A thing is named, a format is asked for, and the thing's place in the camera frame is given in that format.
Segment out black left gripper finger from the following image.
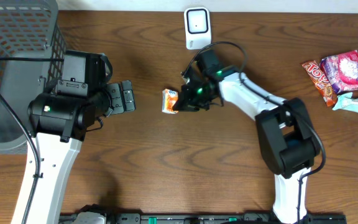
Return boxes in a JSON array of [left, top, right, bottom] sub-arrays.
[[121, 80, 136, 112], [106, 83, 124, 116]]

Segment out orange Kleenex tissue pack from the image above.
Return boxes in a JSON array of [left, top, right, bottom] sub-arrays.
[[162, 89, 178, 114]]

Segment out red snack bar wrapper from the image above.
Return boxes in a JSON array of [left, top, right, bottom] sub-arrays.
[[301, 60, 337, 107]]

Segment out red purple pad packet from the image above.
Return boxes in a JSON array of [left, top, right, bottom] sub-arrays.
[[320, 50, 358, 95]]

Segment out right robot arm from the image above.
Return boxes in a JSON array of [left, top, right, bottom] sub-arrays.
[[173, 49, 322, 223]]

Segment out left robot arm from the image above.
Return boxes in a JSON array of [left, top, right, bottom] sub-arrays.
[[11, 50, 135, 223]]

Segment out white barcode scanner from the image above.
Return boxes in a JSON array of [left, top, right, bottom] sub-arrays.
[[183, 7, 212, 50]]

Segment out grey plastic mesh basket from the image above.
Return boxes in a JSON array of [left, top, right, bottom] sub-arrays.
[[0, 0, 67, 154]]

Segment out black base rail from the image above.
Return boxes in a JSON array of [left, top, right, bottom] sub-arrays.
[[59, 212, 347, 224]]

